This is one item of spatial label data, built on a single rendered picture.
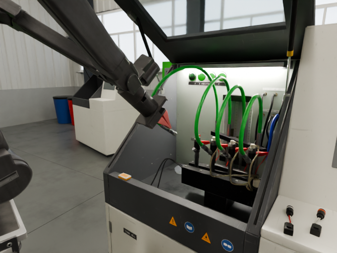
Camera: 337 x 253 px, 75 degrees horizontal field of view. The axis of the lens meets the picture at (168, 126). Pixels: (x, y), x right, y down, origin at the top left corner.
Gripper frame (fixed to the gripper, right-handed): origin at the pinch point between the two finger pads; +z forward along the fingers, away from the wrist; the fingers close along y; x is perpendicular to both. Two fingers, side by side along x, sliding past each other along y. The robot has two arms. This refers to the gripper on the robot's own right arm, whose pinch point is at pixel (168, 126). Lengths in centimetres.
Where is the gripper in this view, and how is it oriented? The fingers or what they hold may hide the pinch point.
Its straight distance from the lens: 69.1
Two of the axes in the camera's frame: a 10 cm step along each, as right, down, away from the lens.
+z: 5.9, 5.6, 5.9
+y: 5.5, -8.1, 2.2
